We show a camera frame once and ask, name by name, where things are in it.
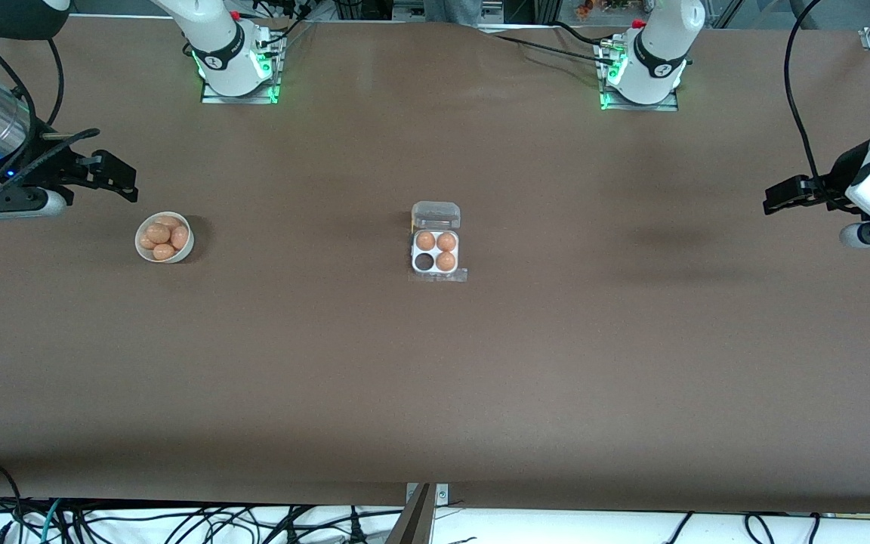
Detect white round bowl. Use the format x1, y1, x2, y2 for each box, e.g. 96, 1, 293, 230
135, 212, 195, 264

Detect teal floor cable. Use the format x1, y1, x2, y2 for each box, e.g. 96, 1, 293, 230
39, 499, 63, 544

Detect long black base cable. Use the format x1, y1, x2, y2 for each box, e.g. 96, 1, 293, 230
492, 34, 617, 63

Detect dark metal bar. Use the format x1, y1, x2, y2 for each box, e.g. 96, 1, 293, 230
384, 484, 436, 544

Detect short black base cable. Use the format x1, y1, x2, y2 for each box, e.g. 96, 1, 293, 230
554, 21, 613, 45

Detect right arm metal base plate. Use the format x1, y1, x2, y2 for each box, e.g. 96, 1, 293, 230
201, 29, 282, 104

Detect grey trousers of person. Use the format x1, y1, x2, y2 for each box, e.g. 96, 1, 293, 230
424, 0, 483, 28

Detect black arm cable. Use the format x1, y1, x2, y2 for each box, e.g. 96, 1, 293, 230
784, 0, 859, 209
0, 34, 100, 214

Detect clear plastic egg carton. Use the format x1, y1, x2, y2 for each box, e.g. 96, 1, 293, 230
409, 201, 468, 283

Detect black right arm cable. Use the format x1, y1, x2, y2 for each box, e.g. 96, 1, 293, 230
0, 34, 100, 214

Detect brown table cover sheet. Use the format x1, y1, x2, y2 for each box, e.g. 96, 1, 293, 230
0, 15, 870, 516

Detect colourful shelf clutter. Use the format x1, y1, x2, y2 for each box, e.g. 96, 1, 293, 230
572, 0, 636, 20

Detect black cables behind right base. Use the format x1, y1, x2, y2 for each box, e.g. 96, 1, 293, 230
250, 0, 319, 48

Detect grey metal edge bracket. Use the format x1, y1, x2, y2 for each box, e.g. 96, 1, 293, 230
405, 484, 449, 508

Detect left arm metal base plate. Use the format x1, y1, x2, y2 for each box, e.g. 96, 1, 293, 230
596, 38, 680, 112

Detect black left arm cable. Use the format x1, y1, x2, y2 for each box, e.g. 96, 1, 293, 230
784, 0, 859, 209

